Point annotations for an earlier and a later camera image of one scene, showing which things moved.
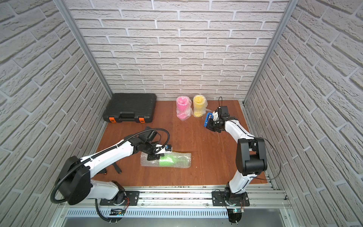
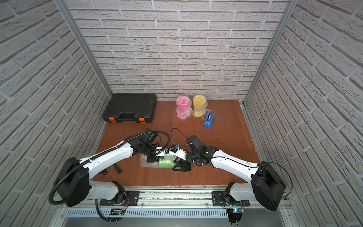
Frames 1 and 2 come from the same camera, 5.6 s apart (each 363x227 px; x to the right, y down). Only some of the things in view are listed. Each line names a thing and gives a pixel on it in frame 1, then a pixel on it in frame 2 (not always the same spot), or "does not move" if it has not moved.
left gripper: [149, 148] does not move
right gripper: [210, 126] -> [182, 165]
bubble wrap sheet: [173, 160] does not move
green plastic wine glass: [168, 161] does not move
